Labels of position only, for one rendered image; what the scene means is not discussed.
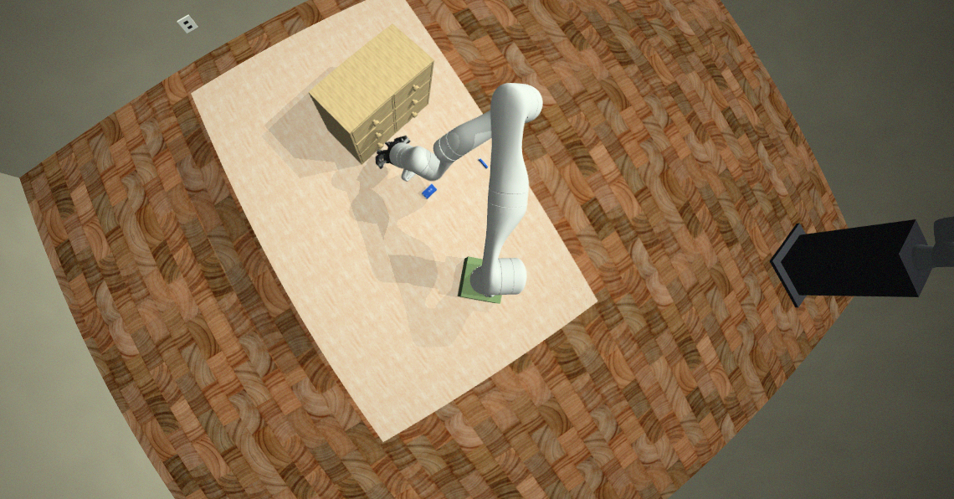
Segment light wooden chest of drawers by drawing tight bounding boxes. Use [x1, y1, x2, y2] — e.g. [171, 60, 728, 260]
[309, 24, 434, 165]

